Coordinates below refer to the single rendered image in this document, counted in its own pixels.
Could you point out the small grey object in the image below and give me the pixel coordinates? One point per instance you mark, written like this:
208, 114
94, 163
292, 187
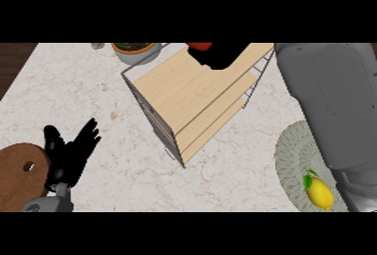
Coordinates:
97, 45

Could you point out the red tomato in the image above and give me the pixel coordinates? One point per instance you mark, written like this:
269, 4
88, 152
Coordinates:
198, 45

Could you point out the yellow lemon with leaf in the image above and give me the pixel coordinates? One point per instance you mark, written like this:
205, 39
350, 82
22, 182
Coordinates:
317, 192

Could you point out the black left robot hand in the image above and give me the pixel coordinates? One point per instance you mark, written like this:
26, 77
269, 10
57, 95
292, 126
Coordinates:
68, 156

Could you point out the round grey placemat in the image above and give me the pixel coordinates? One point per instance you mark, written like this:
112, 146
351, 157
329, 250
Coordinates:
297, 166

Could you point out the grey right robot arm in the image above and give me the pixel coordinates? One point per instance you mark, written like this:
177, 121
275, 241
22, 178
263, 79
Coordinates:
331, 109

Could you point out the potted plant in grey pot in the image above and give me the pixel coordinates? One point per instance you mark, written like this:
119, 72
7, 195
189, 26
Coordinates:
134, 51

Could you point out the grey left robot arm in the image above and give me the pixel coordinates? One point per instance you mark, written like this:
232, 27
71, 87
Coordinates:
51, 201

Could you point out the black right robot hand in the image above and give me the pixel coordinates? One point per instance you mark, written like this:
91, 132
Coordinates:
217, 54

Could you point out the brown wooden cutting board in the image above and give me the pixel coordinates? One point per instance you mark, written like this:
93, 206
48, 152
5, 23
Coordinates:
20, 177

